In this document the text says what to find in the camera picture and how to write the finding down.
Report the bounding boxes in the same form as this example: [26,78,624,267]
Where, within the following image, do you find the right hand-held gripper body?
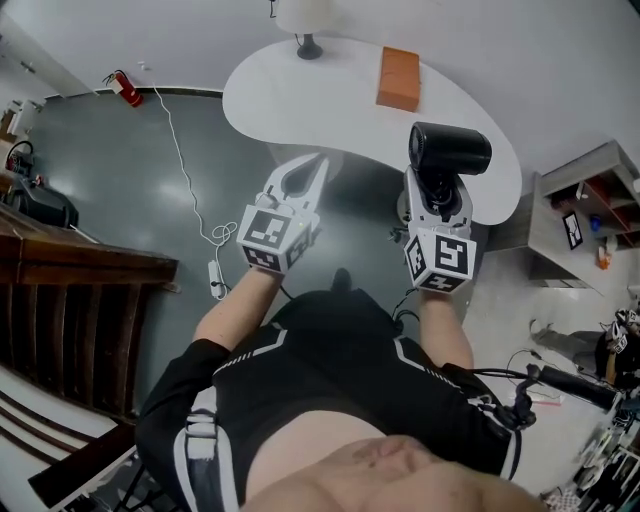
[402,199,479,294]

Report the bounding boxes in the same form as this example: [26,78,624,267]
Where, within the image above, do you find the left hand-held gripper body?
[235,185,322,275]

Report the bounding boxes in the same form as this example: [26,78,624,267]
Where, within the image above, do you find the black hair dryer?
[408,120,494,217]

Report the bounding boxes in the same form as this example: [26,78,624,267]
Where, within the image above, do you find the person's right forearm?
[416,286,475,372]

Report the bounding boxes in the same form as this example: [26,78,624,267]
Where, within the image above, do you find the person's left forearm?
[191,266,282,352]

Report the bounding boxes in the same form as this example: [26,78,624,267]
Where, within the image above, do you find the white power strip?
[206,258,229,301]

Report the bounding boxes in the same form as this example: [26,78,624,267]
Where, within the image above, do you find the white table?
[221,36,524,227]

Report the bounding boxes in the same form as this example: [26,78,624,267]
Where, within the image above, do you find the grey wooden shelf unit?
[519,139,640,297]

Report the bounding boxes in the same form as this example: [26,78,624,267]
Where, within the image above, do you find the black framed picture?
[561,210,586,251]

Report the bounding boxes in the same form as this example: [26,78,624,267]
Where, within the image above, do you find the orange box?
[375,45,423,113]

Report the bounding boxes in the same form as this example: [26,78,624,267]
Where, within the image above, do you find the person's black white-striped shirt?
[136,286,525,512]

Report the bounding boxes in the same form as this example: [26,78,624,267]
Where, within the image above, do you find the white table lamp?
[273,0,342,62]

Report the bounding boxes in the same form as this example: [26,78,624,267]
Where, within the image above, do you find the red fire extinguisher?
[101,69,146,109]

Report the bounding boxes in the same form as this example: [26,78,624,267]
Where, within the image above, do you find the black bag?
[3,175,80,230]

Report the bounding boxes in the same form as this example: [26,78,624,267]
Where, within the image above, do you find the red and black tool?
[4,140,37,175]

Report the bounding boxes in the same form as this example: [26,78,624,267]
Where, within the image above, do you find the white cable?
[149,83,240,261]

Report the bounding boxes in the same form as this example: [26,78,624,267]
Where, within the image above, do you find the black bicycle handlebar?
[504,361,622,432]

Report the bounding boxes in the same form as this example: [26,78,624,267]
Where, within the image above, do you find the dark wooden bed frame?
[0,199,180,427]

